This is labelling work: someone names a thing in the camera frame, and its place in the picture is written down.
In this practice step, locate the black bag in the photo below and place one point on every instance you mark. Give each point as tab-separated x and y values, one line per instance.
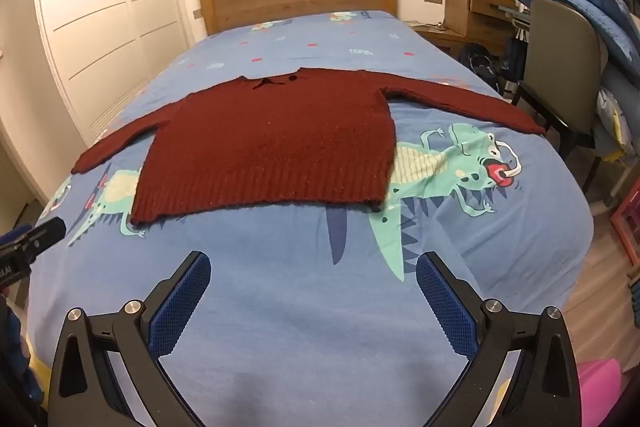
482	64

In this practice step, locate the blue quilt pile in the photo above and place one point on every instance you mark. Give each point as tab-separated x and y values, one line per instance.
590	7

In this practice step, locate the grey chair with dark legs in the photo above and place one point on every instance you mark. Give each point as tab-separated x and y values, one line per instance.
560	67

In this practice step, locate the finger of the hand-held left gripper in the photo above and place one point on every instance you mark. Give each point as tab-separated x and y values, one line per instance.
47	232

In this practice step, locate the dark red knitted sweater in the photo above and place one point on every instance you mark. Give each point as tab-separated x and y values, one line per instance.
270	142

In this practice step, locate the white wardrobe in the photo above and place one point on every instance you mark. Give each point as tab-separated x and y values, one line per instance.
105	22

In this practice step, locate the blue dinosaur print bed sheet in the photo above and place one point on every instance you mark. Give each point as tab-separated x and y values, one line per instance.
310	307

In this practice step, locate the red crate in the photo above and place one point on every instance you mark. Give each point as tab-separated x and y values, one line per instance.
627	227

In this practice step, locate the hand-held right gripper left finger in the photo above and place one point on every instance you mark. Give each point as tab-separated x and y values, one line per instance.
180	302

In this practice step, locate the wooden desk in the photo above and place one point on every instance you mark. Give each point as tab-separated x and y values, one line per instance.
470	19

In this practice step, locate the pink plastic object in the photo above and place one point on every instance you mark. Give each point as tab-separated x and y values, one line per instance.
600	392

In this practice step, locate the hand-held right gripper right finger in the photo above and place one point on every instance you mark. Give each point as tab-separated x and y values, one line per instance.
445	302

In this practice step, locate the small wall socket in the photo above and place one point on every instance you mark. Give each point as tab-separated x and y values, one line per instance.
197	14

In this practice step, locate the blue clothing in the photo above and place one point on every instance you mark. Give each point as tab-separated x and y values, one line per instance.
17	357

